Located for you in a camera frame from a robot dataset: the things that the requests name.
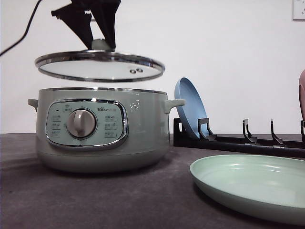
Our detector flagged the glass steamer lid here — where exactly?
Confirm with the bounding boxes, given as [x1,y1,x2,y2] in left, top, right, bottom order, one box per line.
[35,38,164,82]

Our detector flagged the right white wall socket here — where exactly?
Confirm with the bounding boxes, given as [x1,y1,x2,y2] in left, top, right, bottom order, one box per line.
[290,0,305,23]

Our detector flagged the black dish rack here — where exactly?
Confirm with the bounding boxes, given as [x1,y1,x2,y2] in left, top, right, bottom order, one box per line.
[173,118,305,157]

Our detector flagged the green electric steamer pot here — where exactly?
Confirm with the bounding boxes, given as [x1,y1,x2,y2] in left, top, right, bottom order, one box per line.
[27,87,185,174]

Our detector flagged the grey table mat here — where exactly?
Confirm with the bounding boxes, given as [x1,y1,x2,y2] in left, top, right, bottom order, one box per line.
[0,133,305,229]

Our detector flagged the pink plate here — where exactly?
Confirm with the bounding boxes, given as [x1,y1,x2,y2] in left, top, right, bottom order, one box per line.
[298,69,305,121]

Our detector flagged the green plate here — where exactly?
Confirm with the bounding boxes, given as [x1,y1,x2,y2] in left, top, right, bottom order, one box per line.
[190,154,305,226]

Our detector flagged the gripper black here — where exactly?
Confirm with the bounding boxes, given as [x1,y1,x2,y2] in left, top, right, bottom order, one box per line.
[51,0,122,51]

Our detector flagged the blue plate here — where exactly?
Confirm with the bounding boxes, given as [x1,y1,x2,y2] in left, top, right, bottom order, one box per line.
[174,77,208,137]

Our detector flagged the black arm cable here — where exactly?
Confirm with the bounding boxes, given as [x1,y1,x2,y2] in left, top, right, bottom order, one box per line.
[0,0,42,56]

